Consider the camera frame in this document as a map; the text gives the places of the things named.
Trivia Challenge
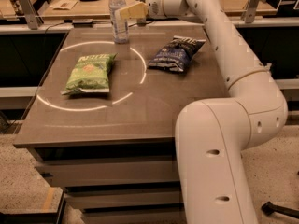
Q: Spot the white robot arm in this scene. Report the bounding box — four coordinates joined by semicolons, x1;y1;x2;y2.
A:
146;0;288;224

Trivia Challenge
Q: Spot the bottom drawer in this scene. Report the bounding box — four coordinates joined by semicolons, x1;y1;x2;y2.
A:
82;207;186;224

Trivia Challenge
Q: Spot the grey drawer cabinet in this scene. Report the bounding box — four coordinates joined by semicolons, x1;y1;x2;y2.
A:
15;25;227;215

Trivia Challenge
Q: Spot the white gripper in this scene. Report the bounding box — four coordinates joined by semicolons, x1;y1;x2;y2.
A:
115;0;164;21

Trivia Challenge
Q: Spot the blue chip bag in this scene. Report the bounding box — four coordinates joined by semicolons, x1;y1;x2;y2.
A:
148;35;206;73

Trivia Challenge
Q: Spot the left metal bracket post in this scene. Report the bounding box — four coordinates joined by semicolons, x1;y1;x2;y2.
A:
17;0;43;30

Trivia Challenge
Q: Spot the middle drawer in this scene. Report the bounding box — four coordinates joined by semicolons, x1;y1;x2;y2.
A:
64;188;182;209

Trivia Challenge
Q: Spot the top drawer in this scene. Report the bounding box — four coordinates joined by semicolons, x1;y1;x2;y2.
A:
36;156;179;188

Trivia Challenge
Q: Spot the drawer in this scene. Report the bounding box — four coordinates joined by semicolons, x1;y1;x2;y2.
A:
82;207;186;224
36;156;179;188
64;188;182;209

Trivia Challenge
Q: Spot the green chip bag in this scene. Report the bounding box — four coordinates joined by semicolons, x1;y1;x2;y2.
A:
62;53;116;95

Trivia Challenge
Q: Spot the blue plastic water bottle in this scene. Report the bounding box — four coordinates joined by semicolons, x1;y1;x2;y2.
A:
108;0;129;44

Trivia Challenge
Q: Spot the black chair base leg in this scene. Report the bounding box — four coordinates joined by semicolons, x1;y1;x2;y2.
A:
261;202;299;219

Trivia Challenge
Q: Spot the paper card on desk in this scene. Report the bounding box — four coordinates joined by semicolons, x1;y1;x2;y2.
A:
51;0;77;10

